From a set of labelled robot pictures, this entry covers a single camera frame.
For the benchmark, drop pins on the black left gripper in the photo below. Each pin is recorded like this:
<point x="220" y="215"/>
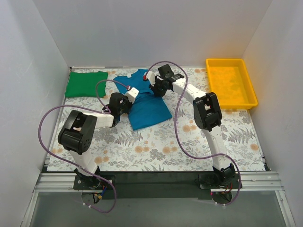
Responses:
<point x="128" y="104"/>

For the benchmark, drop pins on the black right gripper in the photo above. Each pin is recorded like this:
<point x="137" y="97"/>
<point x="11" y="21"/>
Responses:
<point x="155" y="87"/>

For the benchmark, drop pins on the blue t shirt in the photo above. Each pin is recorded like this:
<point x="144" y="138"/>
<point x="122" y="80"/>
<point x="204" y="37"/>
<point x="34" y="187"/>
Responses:
<point x="148" y="110"/>

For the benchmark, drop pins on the yellow plastic bin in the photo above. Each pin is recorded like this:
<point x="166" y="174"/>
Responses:
<point x="230" y="81"/>

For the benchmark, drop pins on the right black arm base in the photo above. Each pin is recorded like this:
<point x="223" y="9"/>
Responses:
<point x="219" y="179"/>

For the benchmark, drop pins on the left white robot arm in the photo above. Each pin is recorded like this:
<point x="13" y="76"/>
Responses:
<point x="77" y="132"/>

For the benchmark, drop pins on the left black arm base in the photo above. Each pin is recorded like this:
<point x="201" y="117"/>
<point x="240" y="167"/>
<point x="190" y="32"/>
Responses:
<point x="83" y="182"/>

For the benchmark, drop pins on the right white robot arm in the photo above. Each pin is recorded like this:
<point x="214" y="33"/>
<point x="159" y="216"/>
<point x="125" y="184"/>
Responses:
<point x="207" y="115"/>

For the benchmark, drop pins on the folded green t shirt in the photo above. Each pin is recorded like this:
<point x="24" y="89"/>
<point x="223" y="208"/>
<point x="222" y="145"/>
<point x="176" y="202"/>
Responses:
<point x="84" y="84"/>

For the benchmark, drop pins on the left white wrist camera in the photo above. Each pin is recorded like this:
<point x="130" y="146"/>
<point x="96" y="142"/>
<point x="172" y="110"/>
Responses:
<point x="132" y="94"/>

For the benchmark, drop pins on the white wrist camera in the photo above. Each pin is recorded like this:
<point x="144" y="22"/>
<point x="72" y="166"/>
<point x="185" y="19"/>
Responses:
<point x="151" y="77"/>
<point x="132" y="94"/>

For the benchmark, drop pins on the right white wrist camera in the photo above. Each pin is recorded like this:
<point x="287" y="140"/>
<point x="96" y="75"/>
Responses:
<point x="151" y="77"/>

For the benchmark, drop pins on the aluminium frame rail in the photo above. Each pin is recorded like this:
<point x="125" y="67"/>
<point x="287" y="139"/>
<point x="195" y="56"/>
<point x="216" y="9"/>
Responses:
<point x="160" y="199"/>

